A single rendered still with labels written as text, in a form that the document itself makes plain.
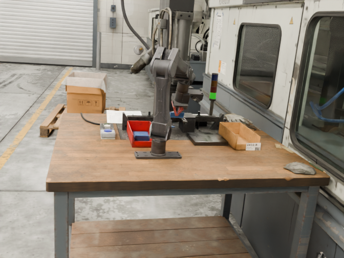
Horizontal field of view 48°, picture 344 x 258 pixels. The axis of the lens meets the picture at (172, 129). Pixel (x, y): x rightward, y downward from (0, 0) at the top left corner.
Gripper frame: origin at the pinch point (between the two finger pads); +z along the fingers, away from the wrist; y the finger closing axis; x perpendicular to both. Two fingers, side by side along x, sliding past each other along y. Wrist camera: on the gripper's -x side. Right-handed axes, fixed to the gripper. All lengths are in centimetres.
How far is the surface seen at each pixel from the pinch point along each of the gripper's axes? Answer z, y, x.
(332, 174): -12, -53, -55
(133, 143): 1.7, -20.7, 23.3
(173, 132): 12.7, 0.3, -0.8
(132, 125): 10.2, 2.2, 20.9
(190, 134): 6.8, -7.9, -6.9
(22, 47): 437, 835, 204
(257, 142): -1.7, -21.8, -35.9
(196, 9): 116, 424, -129
